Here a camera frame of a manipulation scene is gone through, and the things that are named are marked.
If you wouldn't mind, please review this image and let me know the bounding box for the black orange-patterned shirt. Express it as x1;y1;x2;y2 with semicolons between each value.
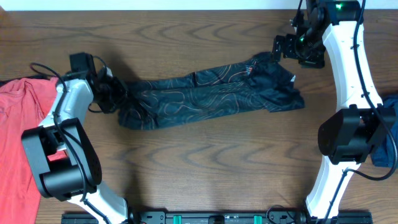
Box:
118;52;305;130

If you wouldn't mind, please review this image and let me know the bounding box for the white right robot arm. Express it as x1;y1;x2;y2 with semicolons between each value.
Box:
272;0;396;223

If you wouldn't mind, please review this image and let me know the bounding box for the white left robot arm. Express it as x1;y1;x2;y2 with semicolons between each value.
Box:
22;68;131;223

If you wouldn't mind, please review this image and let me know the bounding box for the red shirt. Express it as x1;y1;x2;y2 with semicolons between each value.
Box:
1;78;58;223

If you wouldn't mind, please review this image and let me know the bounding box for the dark blue folded cloth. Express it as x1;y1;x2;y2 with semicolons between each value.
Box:
371;95;397;167

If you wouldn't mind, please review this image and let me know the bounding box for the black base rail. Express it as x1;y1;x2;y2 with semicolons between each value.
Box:
61;209;373;224

